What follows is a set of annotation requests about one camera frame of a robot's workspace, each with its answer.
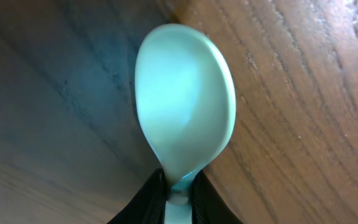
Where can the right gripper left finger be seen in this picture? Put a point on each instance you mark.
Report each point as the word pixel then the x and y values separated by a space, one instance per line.
pixel 148 204

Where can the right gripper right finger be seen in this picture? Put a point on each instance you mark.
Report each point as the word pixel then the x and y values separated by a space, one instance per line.
pixel 207 205

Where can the light green plastic spoon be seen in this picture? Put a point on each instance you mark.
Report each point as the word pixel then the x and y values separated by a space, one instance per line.
pixel 186 106

